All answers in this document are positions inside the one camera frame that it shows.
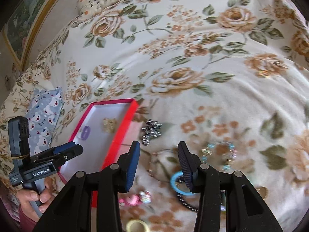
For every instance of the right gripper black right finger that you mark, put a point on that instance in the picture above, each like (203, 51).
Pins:
(188, 166)

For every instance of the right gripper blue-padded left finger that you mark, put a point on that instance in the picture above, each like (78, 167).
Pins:
(131, 163)

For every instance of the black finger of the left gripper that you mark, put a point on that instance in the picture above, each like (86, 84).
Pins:
(58, 159)

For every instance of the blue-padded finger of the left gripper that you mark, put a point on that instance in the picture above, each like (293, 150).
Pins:
(63, 148)

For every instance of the gold square wrist watch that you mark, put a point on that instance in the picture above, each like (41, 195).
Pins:
(163, 164)

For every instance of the purple hair clip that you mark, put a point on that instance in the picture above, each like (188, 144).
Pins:
(84, 132)

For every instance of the pink heart hair clip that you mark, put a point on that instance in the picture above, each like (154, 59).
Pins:
(143, 197)

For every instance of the maroon sleeve left forearm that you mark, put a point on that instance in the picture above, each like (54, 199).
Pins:
(28, 219)

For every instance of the person's left hand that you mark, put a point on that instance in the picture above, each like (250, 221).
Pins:
(46, 197)

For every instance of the blue bear print pillow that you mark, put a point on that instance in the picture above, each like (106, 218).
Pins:
(42, 114)

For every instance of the red shallow cardboard box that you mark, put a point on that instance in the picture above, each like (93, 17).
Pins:
(101, 148)

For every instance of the floral cream bed blanket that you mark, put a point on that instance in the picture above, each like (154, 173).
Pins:
(228, 77)

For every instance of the gold framed wall painting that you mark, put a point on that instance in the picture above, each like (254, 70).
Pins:
(22, 28)

